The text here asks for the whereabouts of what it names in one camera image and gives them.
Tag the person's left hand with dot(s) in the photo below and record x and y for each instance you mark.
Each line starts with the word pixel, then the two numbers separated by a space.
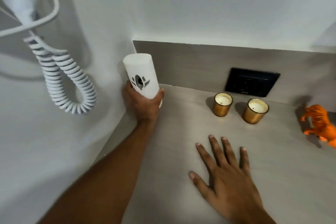
pixel 143 105

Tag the person's right hand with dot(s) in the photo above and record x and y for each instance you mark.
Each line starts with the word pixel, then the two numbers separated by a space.
pixel 231 187

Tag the person's left thumb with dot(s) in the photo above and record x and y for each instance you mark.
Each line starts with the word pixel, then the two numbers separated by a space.
pixel 160 95

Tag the person's right little finger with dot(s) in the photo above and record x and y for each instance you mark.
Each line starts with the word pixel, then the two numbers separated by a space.
pixel 245 162

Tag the person's right middle finger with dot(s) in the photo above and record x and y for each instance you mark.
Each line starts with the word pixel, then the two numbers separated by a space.
pixel 217 150

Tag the person's right thumb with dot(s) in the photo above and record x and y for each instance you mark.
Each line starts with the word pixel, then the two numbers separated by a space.
pixel 200 182

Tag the white air freshener dispenser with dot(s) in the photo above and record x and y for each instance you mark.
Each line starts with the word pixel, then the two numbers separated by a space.
pixel 141 70

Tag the person's left forearm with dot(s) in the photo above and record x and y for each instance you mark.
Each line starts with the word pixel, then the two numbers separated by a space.
pixel 105 176

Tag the person's right forearm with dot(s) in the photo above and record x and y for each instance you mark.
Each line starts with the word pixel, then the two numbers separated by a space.
pixel 256 220

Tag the gold glass candle jar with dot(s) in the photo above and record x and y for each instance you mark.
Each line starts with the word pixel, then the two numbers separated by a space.
pixel 254 115
pixel 221 107

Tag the orange horse figurine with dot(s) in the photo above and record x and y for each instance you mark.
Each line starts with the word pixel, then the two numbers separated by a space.
pixel 319 121

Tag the white hair dryer holder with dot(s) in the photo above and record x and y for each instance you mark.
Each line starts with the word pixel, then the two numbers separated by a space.
pixel 51 13

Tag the black wall socket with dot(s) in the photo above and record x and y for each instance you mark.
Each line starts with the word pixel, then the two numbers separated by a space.
pixel 250 82

